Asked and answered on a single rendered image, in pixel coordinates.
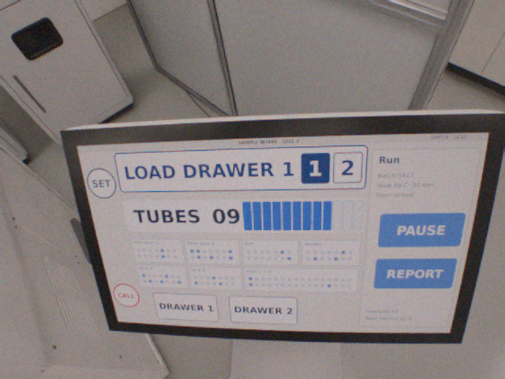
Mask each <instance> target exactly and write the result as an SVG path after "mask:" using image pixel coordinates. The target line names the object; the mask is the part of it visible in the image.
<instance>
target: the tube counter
mask: <svg viewBox="0 0 505 379"><path fill-rule="evenodd" d="M208 201H209V210H210V218H211V226H212V233H301V232H363V231H364V218H365V198H328V199H250V200H208Z"/></svg>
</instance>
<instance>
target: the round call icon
mask: <svg viewBox="0 0 505 379"><path fill-rule="evenodd" d="M109 284H110V287H111V290H112V294H113V298H114V304H115V307H122V308H135V309H143V306H142V302H141V301H140V293H139V289H138V285H137V283H112V282H109Z"/></svg>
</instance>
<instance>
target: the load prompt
mask: <svg viewBox="0 0 505 379"><path fill-rule="evenodd" d="M113 155H114V163H115V168H116V172H117V176H118V184H119V189H120V193H165V192H226V191H286V190H366V181H367V169H368V144H354V145H328V146H314V145H302V146H275V147H249V148H222V149H196V150H170V151H143V152H118V153H113Z"/></svg>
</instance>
